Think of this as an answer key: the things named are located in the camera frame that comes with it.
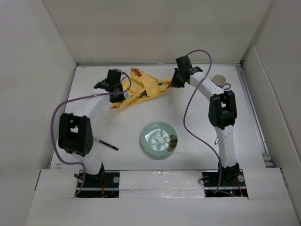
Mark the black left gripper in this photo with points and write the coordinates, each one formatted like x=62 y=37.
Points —
x=119 y=99

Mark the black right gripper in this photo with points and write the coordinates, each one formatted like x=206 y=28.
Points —
x=175 y=83

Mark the yellow car-print cloth placemat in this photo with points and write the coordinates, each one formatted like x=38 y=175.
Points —
x=143 y=88

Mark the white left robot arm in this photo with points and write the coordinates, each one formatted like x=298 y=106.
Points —
x=75 y=129

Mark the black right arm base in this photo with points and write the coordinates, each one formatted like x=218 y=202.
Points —
x=225 y=182

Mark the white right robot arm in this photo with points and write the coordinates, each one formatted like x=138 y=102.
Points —
x=222 y=107

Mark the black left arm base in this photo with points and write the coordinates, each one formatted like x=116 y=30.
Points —
x=104 y=184

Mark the lavender ceramic mug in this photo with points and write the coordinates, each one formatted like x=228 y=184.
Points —
x=220 y=81

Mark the green ceramic plate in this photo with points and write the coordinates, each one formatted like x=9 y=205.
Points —
x=159 y=139

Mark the aluminium table edge rail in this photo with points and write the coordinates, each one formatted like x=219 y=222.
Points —
x=142 y=64

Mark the black-handled metal fork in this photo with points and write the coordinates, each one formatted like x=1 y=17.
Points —
x=105 y=143

